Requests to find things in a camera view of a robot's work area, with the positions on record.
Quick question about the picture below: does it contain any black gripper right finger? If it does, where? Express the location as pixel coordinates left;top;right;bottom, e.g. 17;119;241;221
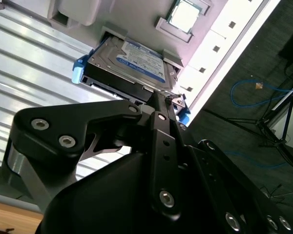
166;95;293;234

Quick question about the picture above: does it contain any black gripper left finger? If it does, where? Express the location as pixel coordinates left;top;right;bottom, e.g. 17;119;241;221
3;90;183;221

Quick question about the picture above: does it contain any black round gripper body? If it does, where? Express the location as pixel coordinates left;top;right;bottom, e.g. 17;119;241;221
38;148;225;234

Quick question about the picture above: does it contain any hard disk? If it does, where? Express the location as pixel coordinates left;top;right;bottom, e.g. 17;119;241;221
70;36;192;127

